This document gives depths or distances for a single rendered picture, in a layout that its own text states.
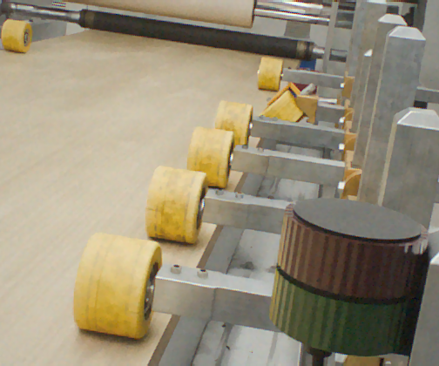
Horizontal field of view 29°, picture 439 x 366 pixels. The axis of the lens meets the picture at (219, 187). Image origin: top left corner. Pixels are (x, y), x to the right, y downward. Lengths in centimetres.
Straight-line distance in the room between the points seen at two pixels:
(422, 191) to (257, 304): 16
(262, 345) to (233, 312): 70
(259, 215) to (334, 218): 56
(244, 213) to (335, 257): 58
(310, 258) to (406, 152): 26
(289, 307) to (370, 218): 5
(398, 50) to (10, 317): 43
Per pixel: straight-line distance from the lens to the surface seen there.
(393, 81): 83
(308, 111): 163
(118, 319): 67
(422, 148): 59
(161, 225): 90
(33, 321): 72
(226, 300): 67
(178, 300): 67
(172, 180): 90
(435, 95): 215
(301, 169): 115
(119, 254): 67
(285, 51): 294
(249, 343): 137
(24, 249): 88
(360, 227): 34
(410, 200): 60
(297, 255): 34
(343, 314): 34
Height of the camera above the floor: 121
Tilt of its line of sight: 15 degrees down
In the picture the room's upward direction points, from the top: 8 degrees clockwise
